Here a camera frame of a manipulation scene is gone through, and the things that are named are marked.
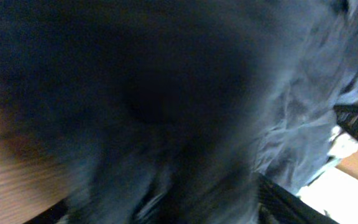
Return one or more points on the navy blue shorts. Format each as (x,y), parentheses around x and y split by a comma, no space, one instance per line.
(168,111)

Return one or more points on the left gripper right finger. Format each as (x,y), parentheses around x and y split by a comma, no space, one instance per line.
(278,206)

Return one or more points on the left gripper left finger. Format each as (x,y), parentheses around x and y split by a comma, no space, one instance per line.
(52,215)

